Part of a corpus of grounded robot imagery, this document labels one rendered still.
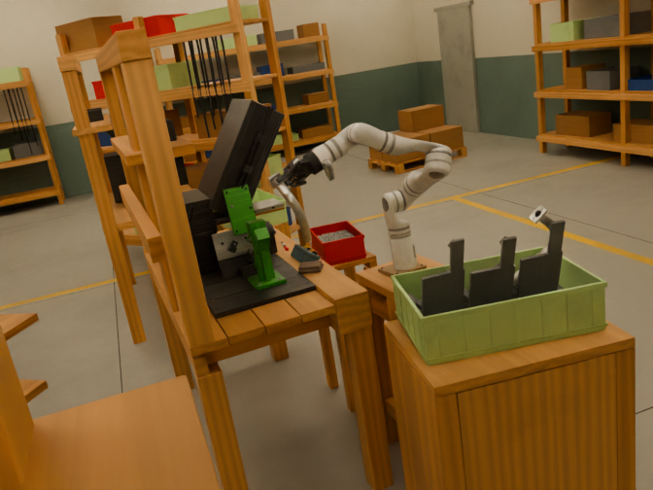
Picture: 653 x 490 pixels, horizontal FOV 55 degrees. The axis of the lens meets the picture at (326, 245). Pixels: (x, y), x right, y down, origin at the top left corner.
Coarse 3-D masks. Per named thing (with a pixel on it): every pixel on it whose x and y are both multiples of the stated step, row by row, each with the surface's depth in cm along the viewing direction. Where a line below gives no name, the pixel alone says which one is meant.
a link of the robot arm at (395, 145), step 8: (392, 136) 212; (400, 136) 215; (392, 144) 211; (400, 144) 212; (408, 144) 214; (416, 144) 216; (424, 144) 217; (432, 144) 218; (440, 144) 218; (384, 152) 214; (392, 152) 213; (400, 152) 214; (408, 152) 216; (424, 152) 221; (432, 152) 218; (440, 152) 217; (448, 152) 218
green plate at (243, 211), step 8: (224, 192) 279; (232, 192) 280; (240, 192) 281; (248, 192) 282; (232, 200) 280; (240, 200) 281; (248, 200) 282; (232, 208) 280; (240, 208) 281; (248, 208) 282; (232, 216) 279; (240, 216) 281; (248, 216) 282; (232, 224) 279; (240, 224) 280; (240, 232) 280
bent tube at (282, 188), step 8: (272, 176) 204; (272, 184) 207; (280, 184) 204; (280, 192) 204; (288, 192) 202; (288, 200) 202; (296, 200) 203; (296, 208) 202; (296, 216) 204; (304, 216) 205; (304, 224) 207; (304, 232) 213; (304, 240) 220
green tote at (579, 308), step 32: (416, 288) 237; (576, 288) 200; (416, 320) 205; (448, 320) 197; (480, 320) 199; (512, 320) 200; (544, 320) 202; (576, 320) 204; (448, 352) 201; (480, 352) 202
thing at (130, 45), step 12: (120, 36) 188; (132, 36) 190; (144, 36) 191; (108, 48) 227; (120, 48) 189; (132, 48) 190; (144, 48) 191; (96, 60) 319; (108, 60) 243; (120, 60) 193; (132, 60) 191
